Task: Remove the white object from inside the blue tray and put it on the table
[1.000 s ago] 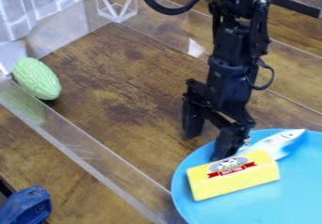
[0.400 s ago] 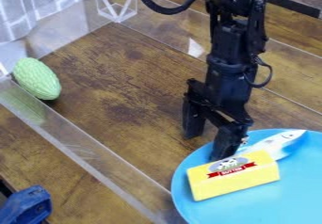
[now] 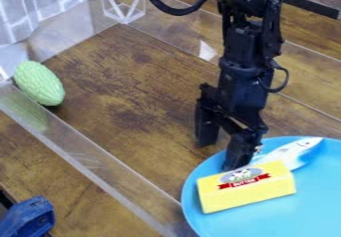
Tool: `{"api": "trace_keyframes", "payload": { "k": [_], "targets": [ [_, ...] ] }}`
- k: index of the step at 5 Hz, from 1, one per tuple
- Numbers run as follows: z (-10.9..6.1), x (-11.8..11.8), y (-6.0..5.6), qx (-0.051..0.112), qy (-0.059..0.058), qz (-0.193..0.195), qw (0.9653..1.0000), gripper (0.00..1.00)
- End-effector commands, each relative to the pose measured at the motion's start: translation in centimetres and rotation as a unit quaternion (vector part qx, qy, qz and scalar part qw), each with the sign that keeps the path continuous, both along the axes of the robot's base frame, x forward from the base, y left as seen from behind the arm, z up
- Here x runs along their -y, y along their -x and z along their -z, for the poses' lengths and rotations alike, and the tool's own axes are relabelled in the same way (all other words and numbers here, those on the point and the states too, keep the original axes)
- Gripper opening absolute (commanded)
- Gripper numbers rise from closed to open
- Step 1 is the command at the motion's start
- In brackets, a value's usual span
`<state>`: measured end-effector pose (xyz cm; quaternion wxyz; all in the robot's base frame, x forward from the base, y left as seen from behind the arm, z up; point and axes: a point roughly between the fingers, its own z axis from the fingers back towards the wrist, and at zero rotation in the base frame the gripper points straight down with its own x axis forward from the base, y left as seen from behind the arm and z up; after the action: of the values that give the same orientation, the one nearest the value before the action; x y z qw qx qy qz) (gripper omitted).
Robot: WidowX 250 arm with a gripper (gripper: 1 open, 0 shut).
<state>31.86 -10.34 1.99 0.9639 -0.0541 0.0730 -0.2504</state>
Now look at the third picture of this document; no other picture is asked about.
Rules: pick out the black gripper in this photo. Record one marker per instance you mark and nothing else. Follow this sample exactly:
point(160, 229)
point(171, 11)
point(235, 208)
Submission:
point(230, 107)

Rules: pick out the blue oval tray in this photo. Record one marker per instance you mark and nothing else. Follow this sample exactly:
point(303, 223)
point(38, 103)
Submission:
point(306, 214)

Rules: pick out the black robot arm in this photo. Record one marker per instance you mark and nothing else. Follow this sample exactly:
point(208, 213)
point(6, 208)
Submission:
point(250, 34)

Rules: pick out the white toy fish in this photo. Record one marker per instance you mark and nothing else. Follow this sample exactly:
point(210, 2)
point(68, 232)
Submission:
point(294, 154)

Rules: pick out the yellow butter block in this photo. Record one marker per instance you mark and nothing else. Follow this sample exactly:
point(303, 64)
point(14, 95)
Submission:
point(243, 186)

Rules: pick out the clear acrylic front barrier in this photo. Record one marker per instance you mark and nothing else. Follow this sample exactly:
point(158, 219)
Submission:
point(145, 200)

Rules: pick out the green bitter gourd toy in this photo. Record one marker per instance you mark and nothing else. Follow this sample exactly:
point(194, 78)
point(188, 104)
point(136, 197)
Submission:
point(38, 83)

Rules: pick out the blue clamp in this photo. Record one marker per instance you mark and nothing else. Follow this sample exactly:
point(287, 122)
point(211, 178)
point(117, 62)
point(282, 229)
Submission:
point(28, 219)

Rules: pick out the white patterned curtain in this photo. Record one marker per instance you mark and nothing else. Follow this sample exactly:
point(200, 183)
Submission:
point(21, 15)

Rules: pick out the clear acrylic corner bracket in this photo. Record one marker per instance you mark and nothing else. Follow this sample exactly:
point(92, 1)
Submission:
point(124, 11)

